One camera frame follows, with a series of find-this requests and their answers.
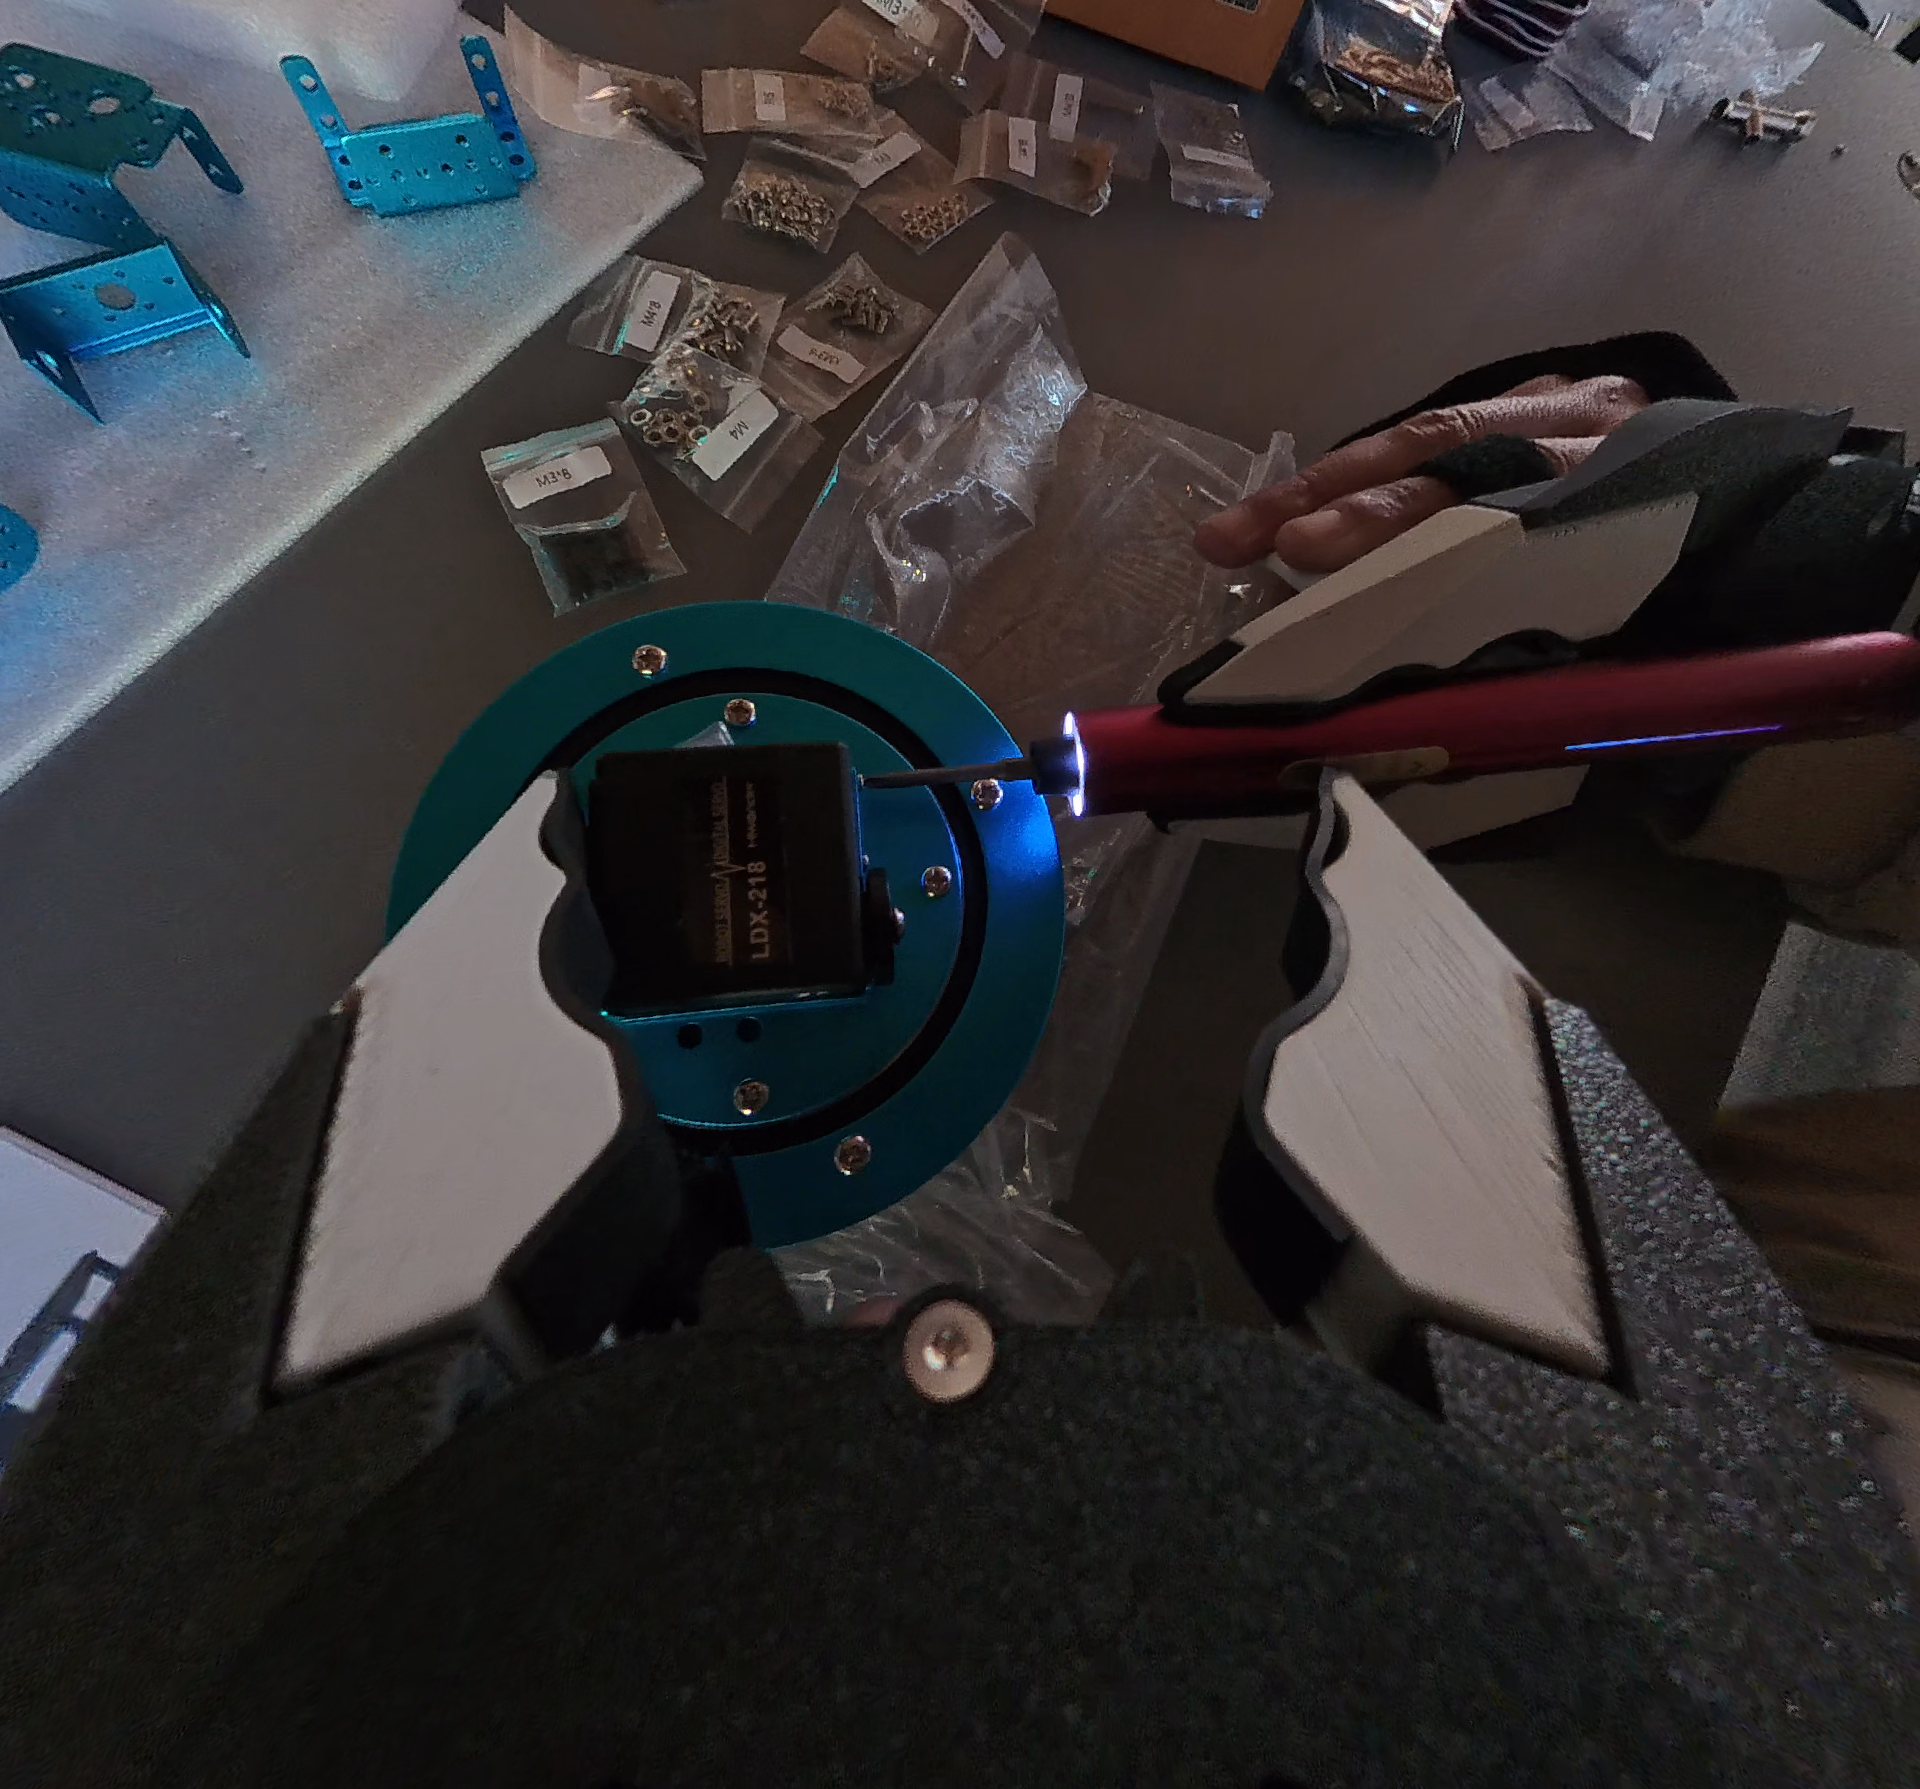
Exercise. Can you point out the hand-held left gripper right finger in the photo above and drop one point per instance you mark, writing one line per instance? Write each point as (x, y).
(1441, 1144)

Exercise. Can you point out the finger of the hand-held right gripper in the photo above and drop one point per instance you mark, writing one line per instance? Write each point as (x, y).
(1500, 813)
(1396, 603)

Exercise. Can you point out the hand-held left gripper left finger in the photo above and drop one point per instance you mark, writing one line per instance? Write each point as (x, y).
(450, 1144)

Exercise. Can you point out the red electric screwdriver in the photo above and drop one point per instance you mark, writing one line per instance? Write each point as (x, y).
(1349, 738)

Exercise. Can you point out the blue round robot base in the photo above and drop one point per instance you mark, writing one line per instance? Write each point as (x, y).
(481, 768)

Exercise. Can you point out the black servo motor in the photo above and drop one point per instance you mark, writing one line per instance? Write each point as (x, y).
(722, 874)

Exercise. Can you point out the person's right hand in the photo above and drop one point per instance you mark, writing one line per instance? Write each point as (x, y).
(1349, 498)

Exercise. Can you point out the small metal spacer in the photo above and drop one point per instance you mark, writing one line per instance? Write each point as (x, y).
(1767, 115)

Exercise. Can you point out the large clear plastic bag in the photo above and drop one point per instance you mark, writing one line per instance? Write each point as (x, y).
(1049, 498)

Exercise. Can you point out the person's beige clothing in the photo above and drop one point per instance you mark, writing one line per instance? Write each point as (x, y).
(1831, 1189)

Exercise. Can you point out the printed instruction sheet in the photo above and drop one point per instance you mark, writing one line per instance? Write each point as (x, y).
(61, 1263)

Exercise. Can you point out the crumpled clear plastic bag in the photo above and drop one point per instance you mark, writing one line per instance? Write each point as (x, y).
(1681, 3)

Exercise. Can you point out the bag of brass parts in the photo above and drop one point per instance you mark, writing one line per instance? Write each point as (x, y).
(1373, 48)

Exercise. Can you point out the white foam sheet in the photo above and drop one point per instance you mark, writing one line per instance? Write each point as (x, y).
(376, 365)

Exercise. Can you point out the group of blue metal brackets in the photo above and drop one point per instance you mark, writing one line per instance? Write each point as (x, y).
(407, 155)

